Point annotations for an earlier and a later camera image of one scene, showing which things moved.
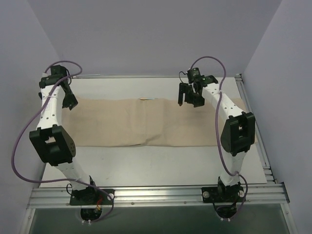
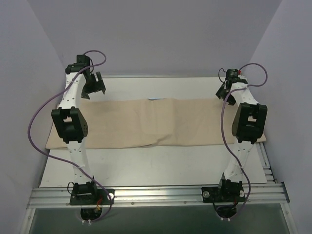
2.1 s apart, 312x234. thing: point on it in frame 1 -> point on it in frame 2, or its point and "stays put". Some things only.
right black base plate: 212,194 stays put
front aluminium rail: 257,194 stays put
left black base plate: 91,196 stays put
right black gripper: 189,90 -> 222,92
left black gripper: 68,98 -> 95,85
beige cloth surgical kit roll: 105,122 stays put
